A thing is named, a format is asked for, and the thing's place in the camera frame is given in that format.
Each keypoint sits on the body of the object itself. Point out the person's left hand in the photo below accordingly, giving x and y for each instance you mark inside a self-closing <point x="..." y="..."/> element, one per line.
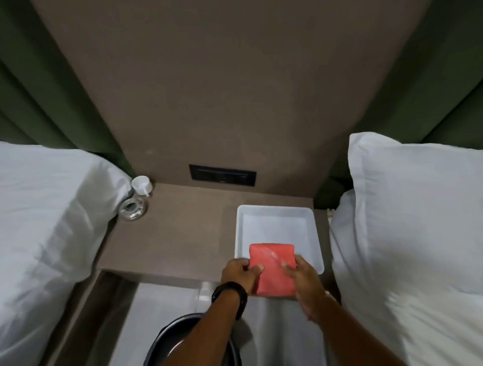
<point x="236" y="272"/>

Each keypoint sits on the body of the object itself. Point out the person's right hand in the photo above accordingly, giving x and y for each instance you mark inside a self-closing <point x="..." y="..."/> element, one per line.
<point x="307" y="286"/>

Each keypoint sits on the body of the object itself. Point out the person's right thumb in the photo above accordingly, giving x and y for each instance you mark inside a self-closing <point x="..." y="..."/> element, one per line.
<point x="289" y="266"/>

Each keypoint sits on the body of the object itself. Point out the person's left thumb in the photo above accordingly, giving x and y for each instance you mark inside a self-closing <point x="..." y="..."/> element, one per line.
<point x="256" y="269"/>

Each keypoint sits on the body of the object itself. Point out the red cloth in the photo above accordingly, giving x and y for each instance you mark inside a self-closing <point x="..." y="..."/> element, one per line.
<point x="272" y="271"/>

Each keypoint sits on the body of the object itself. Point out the person's right forearm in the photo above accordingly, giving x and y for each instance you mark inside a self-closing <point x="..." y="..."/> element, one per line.
<point x="351" y="335"/>

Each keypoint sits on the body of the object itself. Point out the person's left forearm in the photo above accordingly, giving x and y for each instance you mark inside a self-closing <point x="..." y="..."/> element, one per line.
<point x="211" y="331"/>

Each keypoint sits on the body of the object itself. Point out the black wristwatch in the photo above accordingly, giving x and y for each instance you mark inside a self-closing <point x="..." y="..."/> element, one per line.
<point x="233" y="292"/>

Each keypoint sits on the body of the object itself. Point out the white plastic tray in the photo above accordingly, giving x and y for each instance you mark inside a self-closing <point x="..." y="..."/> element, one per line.
<point x="275" y="228"/>

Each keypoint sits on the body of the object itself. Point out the black round basin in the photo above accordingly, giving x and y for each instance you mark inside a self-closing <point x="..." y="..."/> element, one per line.
<point x="196" y="343"/>

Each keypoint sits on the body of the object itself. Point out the white pillow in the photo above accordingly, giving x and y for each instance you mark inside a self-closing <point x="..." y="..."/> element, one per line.
<point x="411" y="233"/>
<point x="49" y="226"/>

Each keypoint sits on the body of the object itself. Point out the glass ashtray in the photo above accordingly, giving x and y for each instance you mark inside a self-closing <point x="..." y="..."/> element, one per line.
<point x="133" y="208"/>

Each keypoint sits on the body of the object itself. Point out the white cup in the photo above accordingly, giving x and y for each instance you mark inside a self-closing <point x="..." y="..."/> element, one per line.
<point x="141" y="184"/>

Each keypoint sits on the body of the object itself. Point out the green curtain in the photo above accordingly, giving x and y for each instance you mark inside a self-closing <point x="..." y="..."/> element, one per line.
<point x="41" y="75"/>
<point x="437" y="83"/>

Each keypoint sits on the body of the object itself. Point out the black wall socket panel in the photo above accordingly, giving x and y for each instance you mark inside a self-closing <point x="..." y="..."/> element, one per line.
<point x="222" y="175"/>

